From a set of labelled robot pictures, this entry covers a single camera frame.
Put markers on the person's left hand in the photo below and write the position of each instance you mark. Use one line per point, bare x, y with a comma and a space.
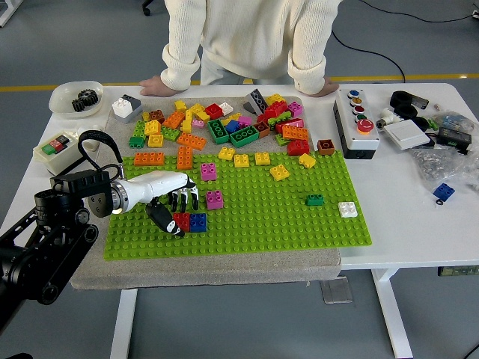
329, 88

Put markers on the person's right hand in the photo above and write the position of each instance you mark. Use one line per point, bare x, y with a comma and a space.
155, 88

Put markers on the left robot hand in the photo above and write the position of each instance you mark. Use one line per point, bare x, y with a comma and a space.
161, 185

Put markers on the red building brick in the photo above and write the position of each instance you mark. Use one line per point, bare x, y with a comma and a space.
298, 147
292, 123
182, 220
276, 109

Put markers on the pink building brick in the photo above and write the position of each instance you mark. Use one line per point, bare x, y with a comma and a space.
214, 200
208, 172
245, 120
295, 108

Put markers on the blue building brick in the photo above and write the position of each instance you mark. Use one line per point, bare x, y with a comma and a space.
232, 127
444, 190
198, 222

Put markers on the green studded baseplate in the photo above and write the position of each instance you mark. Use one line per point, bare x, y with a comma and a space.
262, 228

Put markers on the person's left forearm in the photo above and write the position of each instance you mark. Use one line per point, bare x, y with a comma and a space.
308, 75

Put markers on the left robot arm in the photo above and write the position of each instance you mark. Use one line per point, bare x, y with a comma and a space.
75, 190

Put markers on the person's right forearm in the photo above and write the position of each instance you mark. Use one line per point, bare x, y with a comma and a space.
181, 71

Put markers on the grey building brick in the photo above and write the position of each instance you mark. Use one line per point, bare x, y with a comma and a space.
135, 106

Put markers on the brown building brick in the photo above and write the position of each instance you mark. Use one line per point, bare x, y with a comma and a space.
157, 116
325, 147

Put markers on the orange eight-stud brick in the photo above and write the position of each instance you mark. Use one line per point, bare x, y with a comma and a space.
149, 159

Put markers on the small yellow brick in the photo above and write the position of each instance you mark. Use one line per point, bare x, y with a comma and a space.
145, 116

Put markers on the yellow building brick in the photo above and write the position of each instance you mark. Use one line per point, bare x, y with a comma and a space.
152, 128
203, 116
275, 99
226, 153
195, 109
241, 161
230, 117
186, 124
262, 158
307, 161
279, 172
180, 106

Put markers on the orange building brick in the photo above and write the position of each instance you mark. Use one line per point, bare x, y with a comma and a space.
174, 119
295, 132
185, 157

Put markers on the tall white brick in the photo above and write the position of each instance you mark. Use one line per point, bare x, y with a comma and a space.
121, 107

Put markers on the lime green brick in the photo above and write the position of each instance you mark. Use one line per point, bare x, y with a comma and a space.
139, 129
280, 139
170, 133
278, 120

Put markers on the upturned yellow brick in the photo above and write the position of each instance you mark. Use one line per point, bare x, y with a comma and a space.
156, 140

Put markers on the long orange brick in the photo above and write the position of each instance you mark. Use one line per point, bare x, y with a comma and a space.
191, 141

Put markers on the small pink brick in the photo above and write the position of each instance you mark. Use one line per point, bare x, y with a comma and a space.
198, 123

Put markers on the upturned red brick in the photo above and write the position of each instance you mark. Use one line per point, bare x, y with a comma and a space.
214, 111

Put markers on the grey long brick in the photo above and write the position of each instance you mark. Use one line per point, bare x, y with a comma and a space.
257, 99

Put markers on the white building brick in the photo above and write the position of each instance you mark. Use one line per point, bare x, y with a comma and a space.
348, 209
227, 108

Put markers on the upturned dark green brick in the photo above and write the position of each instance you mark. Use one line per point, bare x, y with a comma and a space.
245, 135
218, 131

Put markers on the upturned brown brick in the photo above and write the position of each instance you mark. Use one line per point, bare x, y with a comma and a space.
262, 129

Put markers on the small dark green brick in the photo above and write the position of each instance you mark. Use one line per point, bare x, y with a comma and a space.
314, 200

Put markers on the white push-button control box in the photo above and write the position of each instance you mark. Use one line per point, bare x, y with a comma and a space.
355, 131

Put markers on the white pipe fitting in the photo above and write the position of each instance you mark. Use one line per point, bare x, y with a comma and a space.
93, 145
387, 116

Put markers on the black gear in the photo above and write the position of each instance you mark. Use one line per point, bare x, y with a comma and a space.
90, 97
79, 104

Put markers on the black tape roll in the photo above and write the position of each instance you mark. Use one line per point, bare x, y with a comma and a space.
406, 111
400, 98
421, 123

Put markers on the black chair base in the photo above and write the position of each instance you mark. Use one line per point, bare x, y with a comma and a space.
146, 8

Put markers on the small dark block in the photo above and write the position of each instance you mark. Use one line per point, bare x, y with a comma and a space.
421, 102

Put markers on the white plastic bowl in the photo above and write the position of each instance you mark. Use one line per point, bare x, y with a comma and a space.
60, 99

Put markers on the person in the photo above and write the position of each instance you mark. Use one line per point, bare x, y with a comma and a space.
247, 33

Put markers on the grey-brown mat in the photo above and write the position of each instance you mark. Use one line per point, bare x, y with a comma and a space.
224, 271

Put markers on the green plastic clip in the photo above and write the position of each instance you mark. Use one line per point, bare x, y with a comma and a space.
433, 123

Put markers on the clear bag with blue parts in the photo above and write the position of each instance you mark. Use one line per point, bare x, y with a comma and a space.
454, 120

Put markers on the black power adapter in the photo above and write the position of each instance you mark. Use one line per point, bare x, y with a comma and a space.
454, 136

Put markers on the clear bag of screws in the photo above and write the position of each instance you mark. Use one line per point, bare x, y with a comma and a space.
441, 164

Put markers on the white table leg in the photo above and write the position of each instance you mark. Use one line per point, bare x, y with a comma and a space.
123, 325
393, 318

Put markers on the table height controller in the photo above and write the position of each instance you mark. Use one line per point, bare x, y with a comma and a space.
458, 271

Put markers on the white wall switch plate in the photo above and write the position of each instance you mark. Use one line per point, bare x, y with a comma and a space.
406, 134

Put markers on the white red-green switch box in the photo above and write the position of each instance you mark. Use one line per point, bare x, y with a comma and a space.
56, 153

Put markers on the white furniture frame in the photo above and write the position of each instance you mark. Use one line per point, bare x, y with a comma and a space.
6, 15

